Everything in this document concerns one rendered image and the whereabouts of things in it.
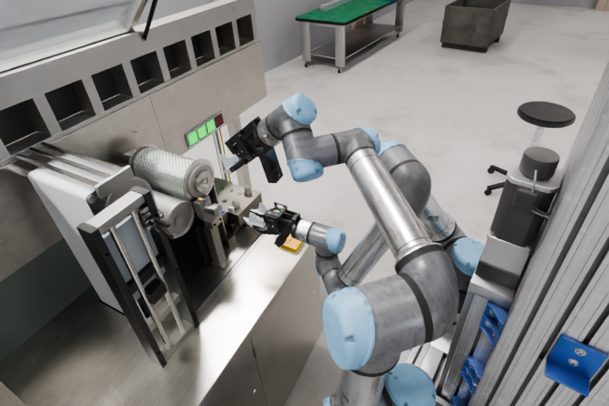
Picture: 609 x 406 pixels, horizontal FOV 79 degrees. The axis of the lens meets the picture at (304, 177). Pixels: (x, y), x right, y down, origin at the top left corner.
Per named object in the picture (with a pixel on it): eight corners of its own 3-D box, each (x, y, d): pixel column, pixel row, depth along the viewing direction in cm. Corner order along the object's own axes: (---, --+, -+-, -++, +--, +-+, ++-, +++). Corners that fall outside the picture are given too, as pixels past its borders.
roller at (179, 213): (172, 245, 118) (162, 217, 111) (119, 222, 128) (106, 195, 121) (198, 222, 126) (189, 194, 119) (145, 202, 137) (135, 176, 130)
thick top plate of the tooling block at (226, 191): (240, 227, 145) (237, 215, 141) (166, 200, 161) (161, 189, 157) (263, 203, 156) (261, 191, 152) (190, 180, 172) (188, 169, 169)
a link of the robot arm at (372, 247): (457, 192, 94) (352, 314, 113) (434, 169, 103) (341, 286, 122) (426, 178, 89) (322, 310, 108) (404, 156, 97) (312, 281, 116)
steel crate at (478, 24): (437, 49, 619) (443, 5, 581) (456, 34, 682) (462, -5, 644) (487, 55, 580) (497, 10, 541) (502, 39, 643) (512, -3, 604)
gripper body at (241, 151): (238, 131, 104) (263, 111, 96) (258, 156, 106) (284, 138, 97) (222, 144, 99) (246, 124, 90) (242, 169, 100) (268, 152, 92)
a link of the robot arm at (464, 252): (459, 295, 120) (467, 267, 112) (437, 265, 131) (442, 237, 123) (491, 287, 122) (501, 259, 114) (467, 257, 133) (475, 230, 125)
